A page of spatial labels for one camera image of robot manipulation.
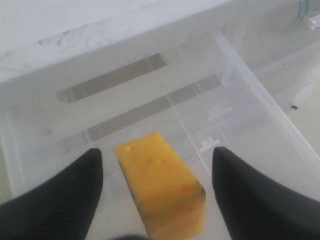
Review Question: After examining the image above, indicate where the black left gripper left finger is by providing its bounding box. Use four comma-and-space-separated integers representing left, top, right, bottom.
0, 148, 104, 240

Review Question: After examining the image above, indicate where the clear drawer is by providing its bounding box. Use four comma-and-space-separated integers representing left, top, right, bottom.
0, 34, 320, 240

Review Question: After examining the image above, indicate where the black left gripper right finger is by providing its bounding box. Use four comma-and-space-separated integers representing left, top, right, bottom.
212, 147, 320, 240

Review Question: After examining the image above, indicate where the yellow cheese wedge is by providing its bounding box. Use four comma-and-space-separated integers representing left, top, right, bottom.
114, 132, 206, 240

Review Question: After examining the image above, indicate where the white plastic drawer cabinet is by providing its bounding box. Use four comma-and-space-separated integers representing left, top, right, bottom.
0, 0, 320, 113

